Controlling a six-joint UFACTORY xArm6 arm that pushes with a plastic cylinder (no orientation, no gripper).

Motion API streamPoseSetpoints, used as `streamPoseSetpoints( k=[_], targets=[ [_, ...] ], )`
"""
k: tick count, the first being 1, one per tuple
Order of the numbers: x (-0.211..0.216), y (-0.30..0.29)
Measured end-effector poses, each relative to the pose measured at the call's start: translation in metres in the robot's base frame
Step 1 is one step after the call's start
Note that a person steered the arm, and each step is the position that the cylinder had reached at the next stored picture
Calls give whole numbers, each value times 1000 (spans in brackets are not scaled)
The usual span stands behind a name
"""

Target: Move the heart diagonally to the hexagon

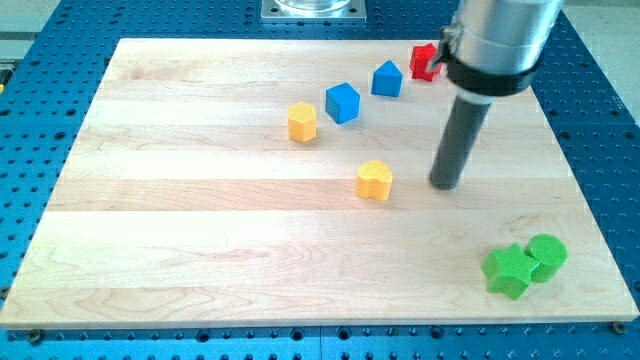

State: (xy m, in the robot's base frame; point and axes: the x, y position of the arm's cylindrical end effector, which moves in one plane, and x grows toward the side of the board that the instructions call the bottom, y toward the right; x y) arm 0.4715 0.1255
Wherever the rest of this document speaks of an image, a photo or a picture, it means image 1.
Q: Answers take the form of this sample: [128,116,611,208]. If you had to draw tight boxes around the yellow hexagon block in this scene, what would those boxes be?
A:
[287,102,317,142]

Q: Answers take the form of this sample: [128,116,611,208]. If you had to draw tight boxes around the blue cube block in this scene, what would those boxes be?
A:
[325,82,360,124]

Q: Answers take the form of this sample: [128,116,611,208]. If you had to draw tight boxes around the green star block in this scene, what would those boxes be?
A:
[481,243,540,300]

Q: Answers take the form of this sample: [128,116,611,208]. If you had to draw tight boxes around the light wooden board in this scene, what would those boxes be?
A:
[1,38,638,329]

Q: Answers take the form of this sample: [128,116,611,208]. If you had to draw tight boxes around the blue pentagon block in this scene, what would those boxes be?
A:
[371,60,403,97]

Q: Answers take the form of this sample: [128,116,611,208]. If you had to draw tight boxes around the yellow heart block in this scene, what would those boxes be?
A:
[356,160,393,201]

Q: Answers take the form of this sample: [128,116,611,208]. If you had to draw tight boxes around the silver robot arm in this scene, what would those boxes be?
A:
[427,0,563,105]

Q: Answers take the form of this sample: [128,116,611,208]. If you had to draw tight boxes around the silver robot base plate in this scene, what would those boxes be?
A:
[258,0,367,23]

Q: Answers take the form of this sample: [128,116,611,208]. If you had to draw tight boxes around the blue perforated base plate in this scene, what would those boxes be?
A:
[1,1,639,359]

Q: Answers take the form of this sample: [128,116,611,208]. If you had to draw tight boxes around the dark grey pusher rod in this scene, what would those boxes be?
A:
[429,92,494,190]

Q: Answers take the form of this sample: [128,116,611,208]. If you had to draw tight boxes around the green cylinder block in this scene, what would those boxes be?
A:
[525,234,568,283]

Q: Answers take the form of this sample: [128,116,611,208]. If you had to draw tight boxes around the red block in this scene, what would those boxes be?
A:
[409,43,442,82]

